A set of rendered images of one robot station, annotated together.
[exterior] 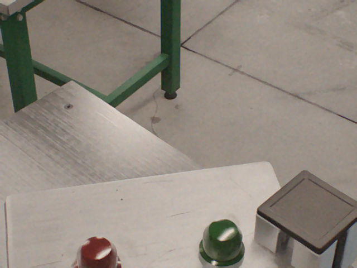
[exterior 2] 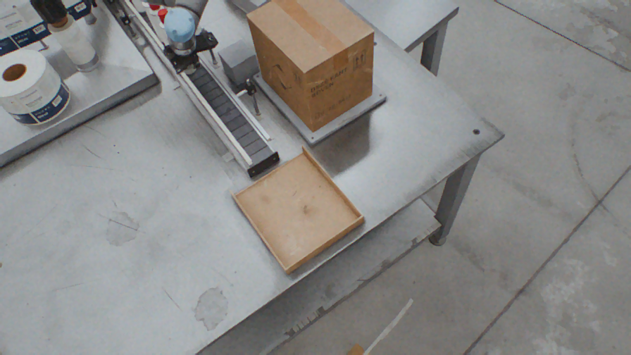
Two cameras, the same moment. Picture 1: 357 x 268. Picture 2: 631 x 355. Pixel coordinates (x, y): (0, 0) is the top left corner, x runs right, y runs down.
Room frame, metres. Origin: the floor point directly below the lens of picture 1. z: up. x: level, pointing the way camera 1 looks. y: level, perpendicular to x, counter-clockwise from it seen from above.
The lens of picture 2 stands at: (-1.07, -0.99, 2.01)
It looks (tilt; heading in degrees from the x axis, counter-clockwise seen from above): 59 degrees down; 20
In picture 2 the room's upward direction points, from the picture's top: 10 degrees counter-clockwise
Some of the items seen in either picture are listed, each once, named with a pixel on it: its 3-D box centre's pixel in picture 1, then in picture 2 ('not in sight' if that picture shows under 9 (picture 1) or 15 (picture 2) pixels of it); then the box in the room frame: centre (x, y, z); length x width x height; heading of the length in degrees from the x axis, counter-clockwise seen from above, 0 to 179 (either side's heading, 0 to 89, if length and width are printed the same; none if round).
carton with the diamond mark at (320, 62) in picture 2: not in sight; (312, 57); (-0.07, -0.70, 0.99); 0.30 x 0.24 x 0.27; 47
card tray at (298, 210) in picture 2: not in sight; (295, 206); (-0.52, -0.73, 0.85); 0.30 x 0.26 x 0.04; 46
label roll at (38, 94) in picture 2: not in sight; (28, 87); (-0.27, 0.22, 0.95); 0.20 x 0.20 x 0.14
